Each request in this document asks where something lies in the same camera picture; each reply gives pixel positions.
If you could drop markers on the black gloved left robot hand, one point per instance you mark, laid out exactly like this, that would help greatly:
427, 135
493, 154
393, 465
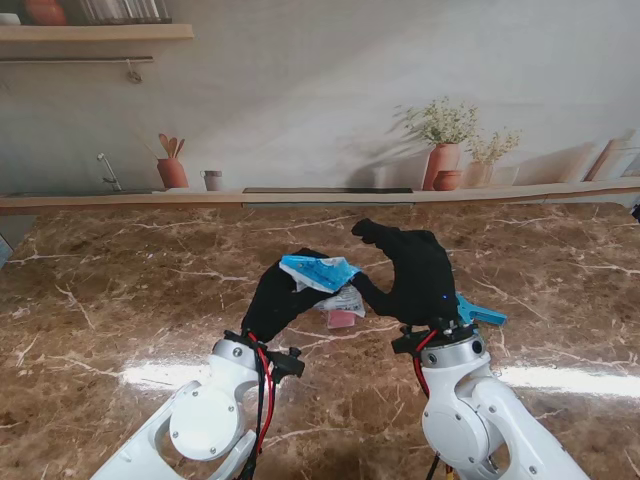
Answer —
272, 305

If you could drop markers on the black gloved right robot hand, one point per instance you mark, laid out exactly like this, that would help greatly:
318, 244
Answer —
425, 280

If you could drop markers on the white blue printed salt bag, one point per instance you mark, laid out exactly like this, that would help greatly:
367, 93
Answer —
322, 275

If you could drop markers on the blue plastic bag clip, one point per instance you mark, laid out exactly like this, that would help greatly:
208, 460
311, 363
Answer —
482, 314

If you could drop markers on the clear bottle with pink seasoning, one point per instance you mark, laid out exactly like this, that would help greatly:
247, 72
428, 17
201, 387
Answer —
342, 320

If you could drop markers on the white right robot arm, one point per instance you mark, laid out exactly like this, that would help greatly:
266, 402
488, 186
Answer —
475, 425

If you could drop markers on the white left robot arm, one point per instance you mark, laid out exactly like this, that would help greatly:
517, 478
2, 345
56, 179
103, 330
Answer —
200, 430

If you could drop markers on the printed kitchen backdrop banner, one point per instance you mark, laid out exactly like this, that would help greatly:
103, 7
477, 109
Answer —
300, 100

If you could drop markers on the pale blue box at table edge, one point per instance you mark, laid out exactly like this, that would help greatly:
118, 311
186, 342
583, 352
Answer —
3, 250

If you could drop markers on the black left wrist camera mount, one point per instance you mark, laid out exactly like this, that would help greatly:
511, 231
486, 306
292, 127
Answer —
287, 362

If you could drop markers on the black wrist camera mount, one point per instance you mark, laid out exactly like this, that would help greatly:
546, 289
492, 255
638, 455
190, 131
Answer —
407, 342
287, 362

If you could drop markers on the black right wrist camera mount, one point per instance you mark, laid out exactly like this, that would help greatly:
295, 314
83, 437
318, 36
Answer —
407, 342

